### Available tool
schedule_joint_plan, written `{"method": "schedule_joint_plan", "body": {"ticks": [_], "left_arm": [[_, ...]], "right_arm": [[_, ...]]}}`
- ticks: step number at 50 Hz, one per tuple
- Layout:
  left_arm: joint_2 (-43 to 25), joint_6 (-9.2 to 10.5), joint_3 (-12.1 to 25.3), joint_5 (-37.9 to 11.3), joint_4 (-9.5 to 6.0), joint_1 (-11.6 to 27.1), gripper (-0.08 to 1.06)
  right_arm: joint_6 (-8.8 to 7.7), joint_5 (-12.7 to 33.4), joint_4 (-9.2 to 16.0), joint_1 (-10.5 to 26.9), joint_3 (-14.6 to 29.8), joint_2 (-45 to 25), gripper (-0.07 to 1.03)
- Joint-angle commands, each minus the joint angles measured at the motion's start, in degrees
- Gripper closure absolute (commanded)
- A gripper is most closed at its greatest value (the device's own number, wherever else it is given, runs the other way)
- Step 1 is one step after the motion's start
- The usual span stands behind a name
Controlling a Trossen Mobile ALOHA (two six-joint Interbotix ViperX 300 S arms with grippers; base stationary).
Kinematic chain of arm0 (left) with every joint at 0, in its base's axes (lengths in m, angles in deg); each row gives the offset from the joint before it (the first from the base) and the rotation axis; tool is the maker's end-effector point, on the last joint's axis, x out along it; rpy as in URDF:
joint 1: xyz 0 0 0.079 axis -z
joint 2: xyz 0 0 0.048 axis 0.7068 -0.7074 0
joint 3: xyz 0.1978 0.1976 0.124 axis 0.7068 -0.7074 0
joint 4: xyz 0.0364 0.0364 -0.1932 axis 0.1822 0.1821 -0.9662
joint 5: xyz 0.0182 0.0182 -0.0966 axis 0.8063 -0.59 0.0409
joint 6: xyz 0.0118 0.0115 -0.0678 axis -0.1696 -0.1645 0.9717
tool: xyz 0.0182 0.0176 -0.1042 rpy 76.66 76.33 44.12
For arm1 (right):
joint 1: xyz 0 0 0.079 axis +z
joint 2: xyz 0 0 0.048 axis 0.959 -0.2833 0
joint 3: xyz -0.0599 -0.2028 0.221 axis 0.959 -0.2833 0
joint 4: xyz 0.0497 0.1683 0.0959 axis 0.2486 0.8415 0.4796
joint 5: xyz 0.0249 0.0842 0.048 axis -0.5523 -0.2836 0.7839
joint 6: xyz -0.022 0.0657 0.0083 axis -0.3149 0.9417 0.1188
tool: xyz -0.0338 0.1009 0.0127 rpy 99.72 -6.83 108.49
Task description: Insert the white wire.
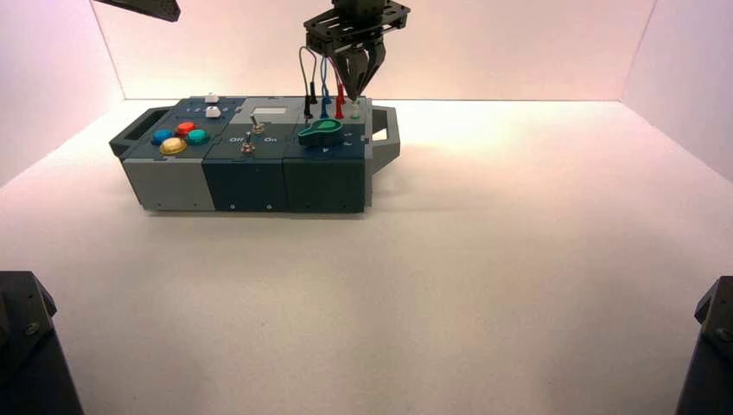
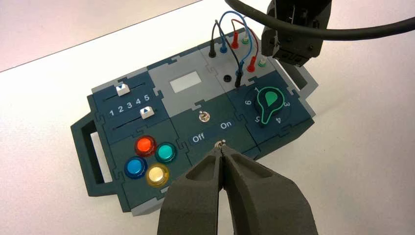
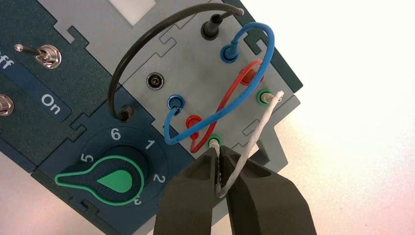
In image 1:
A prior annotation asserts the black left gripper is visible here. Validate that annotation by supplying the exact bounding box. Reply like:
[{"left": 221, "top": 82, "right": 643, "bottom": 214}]
[{"left": 91, "top": 0, "right": 182, "bottom": 22}]

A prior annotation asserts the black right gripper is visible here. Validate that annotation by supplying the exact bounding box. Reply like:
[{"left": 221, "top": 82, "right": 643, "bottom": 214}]
[{"left": 303, "top": 0, "right": 411, "bottom": 99}]

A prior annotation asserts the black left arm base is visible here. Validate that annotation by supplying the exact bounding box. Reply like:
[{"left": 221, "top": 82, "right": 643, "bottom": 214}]
[{"left": 0, "top": 271, "right": 86, "bottom": 415}]

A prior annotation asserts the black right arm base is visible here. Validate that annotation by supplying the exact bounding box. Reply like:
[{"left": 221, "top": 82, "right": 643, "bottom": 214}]
[{"left": 675, "top": 276, "right": 733, "bottom": 415}]

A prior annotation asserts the green rotary knob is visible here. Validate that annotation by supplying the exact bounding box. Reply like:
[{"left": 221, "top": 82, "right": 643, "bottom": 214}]
[{"left": 296, "top": 118, "right": 345, "bottom": 148}]

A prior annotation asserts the dark teal grey control box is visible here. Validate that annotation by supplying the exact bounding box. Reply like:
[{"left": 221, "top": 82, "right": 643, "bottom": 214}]
[{"left": 108, "top": 94, "right": 401, "bottom": 216}]

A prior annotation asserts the red jumper wire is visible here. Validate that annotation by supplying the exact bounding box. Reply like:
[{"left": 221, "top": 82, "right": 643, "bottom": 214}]
[{"left": 328, "top": 57, "right": 347, "bottom": 120}]

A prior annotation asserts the blue jumper wire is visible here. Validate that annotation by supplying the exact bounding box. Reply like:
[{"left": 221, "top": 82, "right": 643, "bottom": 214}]
[{"left": 320, "top": 55, "right": 334, "bottom": 119}]

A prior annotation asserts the black jumper wire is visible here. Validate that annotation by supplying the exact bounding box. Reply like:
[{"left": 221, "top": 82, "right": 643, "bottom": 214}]
[{"left": 298, "top": 45, "right": 320, "bottom": 123}]

